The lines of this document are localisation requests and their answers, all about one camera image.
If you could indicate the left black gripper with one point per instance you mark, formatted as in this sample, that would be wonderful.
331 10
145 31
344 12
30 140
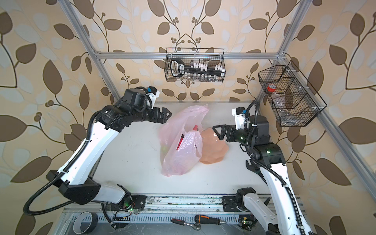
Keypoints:
162 119

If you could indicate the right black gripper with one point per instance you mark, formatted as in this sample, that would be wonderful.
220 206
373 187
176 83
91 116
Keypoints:
232 129

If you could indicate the peach scalloped plastic plate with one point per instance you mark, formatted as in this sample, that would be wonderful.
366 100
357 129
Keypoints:
214 150

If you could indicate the pink plastic bag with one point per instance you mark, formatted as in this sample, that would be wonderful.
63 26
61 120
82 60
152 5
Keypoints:
181 141

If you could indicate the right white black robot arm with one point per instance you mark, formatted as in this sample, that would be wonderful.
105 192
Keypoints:
266 160

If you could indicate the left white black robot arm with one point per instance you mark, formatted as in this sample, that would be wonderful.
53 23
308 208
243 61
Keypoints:
73 178

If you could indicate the black adjustable wrench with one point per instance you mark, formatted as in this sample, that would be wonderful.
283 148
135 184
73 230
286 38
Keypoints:
253 167

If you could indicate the black socket holder tool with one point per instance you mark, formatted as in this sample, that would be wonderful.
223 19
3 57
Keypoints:
198 70

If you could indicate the clear bottle red cap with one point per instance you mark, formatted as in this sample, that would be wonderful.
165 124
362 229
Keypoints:
277 97

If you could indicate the orange black screwdriver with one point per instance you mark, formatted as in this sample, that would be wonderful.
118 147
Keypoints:
204 219

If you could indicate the red black ratchet wrench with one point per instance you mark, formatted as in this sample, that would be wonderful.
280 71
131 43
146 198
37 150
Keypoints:
195 226

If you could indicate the black tape roll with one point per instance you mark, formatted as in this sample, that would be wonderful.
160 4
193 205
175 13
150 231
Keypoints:
85 223

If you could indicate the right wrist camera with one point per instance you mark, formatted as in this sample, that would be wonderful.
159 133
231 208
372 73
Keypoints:
239 115

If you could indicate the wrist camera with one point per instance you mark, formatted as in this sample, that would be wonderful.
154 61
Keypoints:
239 115
153 93

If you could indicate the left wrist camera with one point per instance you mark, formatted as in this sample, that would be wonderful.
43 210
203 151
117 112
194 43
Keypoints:
153 93

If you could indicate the black wire basket centre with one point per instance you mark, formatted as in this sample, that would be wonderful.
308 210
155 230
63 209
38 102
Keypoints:
211 56

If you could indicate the black wire basket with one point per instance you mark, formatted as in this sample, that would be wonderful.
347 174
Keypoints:
211 56
302 103

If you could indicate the black wire basket right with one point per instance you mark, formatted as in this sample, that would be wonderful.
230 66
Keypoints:
302 103

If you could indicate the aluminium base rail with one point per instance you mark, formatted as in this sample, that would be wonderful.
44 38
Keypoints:
161 208

